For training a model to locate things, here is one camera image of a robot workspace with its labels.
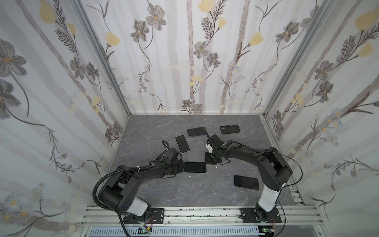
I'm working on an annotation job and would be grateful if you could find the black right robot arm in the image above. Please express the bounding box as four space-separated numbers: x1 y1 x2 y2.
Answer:
203 128 293 223

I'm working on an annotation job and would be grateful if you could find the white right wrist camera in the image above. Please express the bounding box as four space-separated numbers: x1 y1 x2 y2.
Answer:
205 141 214 154

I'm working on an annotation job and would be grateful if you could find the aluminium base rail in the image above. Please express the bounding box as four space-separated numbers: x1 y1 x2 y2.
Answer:
81 187 330 237

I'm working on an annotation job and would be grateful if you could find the black phone case far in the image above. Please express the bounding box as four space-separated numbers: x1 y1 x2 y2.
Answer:
220 124 240 134

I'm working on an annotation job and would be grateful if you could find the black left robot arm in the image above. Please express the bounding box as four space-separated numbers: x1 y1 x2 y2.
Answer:
92 140 184 222

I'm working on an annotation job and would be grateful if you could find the blue phone black screen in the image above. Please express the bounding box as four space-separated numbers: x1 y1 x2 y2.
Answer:
176 135 190 153

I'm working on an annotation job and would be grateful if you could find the light blue phone case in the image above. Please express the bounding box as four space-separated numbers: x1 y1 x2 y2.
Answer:
175 134 191 154

